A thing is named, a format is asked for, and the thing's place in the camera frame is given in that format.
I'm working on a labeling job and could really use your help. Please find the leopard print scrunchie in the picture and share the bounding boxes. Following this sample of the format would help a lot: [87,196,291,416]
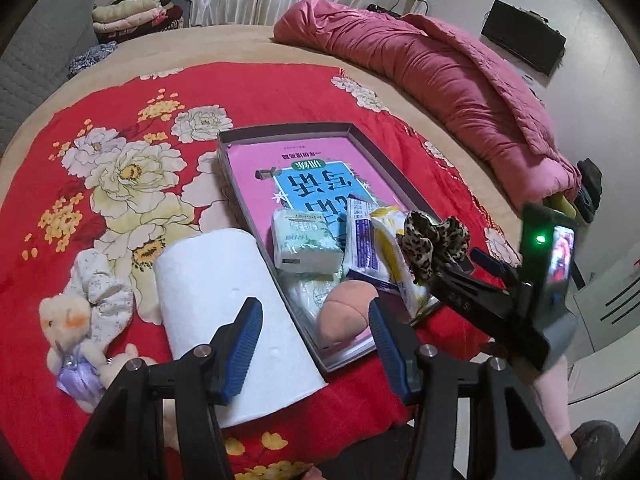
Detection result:
[396,211,471,285]

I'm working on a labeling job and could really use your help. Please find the black and green clothes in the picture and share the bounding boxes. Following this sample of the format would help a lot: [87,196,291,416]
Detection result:
[545,158,603,226]

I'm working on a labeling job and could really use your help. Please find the dark round object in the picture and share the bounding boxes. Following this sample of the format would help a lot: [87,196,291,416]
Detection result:
[570,420,627,480]

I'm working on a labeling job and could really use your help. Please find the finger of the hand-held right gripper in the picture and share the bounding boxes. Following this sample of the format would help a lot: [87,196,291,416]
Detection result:
[470,247,525,295]
[431,262,550,372]

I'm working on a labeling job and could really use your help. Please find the red floral blanket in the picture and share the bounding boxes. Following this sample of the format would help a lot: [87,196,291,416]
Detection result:
[0,62,523,480]

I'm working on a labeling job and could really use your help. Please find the white paper towel roll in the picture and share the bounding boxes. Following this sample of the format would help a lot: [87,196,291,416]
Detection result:
[152,227,328,428]

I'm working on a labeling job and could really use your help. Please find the grey cardboard box pink print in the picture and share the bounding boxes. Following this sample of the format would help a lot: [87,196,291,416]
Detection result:
[217,122,473,373]

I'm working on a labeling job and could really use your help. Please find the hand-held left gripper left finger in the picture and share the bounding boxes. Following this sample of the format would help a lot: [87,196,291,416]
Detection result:
[62,297,264,480]

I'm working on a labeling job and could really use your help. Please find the white cabinet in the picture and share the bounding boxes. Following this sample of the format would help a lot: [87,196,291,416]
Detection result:
[570,255,640,406]

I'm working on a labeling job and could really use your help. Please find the small cream teddy bear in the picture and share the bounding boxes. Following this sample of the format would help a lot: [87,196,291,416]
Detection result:
[39,294,156,401]

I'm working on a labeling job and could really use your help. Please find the dark clothes pile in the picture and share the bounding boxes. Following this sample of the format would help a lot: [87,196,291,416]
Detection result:
[127,0,193,31]

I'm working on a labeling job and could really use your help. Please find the stack of folded blankets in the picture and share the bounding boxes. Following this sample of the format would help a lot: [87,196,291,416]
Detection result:
[91,0,173,43]

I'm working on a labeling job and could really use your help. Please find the black television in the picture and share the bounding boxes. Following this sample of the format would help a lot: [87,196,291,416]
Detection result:
[481,0,567,77]

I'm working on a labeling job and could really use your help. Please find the person's right forearm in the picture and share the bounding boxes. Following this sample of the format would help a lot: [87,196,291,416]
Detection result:
[530,357,576,461]

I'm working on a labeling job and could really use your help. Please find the blue patterned cloth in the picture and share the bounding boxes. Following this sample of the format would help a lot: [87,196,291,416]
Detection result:
[67,41,118,78]

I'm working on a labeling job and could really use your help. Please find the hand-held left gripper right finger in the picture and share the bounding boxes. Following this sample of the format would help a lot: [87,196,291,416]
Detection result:
[368,298,571,480]

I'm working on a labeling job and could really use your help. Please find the pink quilt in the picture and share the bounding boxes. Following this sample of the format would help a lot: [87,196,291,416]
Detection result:
[272,0,583,211]

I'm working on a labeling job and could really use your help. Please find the yellow packet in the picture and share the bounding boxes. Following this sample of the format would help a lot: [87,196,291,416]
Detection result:
[370,206,436,313]

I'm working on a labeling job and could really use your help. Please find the green tissue pack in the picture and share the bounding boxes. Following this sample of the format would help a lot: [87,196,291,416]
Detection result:
[271,208,346,275]

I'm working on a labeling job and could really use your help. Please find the purple sachet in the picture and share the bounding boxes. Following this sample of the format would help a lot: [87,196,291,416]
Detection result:
[56,349,103,403]

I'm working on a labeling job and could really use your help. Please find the clear wrapped tissue pack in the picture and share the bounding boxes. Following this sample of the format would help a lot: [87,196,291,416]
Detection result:
[295,272,346,326]

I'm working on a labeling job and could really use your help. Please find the blue and white packet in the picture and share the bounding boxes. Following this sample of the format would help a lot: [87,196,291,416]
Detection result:
[344,197,401,293]

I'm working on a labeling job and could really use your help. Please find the grey quilted cover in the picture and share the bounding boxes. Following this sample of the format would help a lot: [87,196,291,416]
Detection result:
[0,0,101,153]

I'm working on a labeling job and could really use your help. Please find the pink makeup sponge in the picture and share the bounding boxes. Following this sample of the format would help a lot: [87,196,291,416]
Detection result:
[318,281,381,348]

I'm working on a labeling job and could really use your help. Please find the white floral scrunchie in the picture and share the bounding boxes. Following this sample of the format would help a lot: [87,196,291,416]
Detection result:
[65,251,135,361]

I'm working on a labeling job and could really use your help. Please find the bed with beige sheet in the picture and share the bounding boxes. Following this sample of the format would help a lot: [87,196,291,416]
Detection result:
[0,24,576,480]

